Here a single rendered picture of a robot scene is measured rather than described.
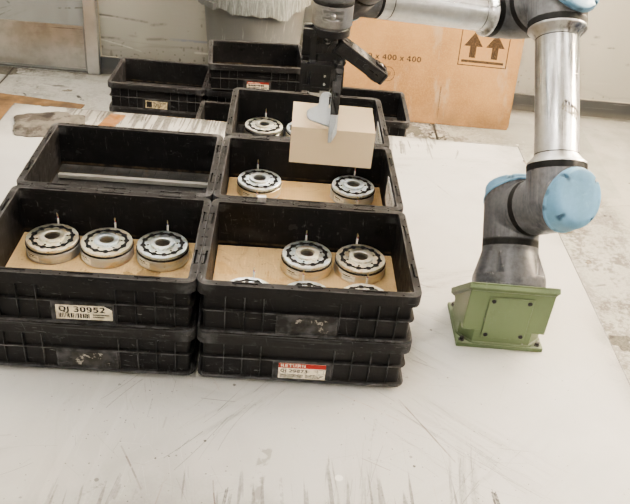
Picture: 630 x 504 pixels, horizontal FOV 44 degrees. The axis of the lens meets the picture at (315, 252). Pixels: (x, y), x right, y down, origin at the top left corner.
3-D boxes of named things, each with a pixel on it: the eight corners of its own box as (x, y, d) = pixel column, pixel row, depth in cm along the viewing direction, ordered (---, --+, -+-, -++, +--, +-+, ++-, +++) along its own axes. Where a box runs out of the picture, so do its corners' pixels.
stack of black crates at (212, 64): (299, 140, 365) (307, 44, 340) (297, 173, 337) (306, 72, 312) (209, 132, 364) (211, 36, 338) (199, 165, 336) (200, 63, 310)
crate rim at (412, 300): (402, 220, 163) (404, 210, 161) (421, 308, 138) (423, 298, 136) (212, 207, 160) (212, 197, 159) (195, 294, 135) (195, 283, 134)
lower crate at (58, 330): (210, 287, 171) (211, 242, 165) (195, 381, 147) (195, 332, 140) (26, 275, 169) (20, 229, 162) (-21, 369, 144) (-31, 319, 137)
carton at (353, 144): (367, 141, 161) (372, 108, 157) (370, 168, 151) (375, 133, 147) (290, 135, 160) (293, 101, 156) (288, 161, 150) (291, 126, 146)
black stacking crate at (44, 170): (222, 179, 190) (223, 137, 184) (210, 245, 166) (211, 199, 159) (58, 167, 188) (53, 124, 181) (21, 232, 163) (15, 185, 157)
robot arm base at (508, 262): (528, 293, 170) (530, 248, 171) (558, 288, 155) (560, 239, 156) (462, 287, 168) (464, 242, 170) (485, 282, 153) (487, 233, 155)
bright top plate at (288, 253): (329, 244, 162) (330, 241, 161) (333, 271, 153) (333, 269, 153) (281, 241, 161) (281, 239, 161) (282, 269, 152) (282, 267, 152)
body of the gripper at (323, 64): (299, 79, 151) (304, 17, 144) (343, 82, 151) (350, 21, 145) (298, 94, 145) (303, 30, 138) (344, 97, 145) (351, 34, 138)
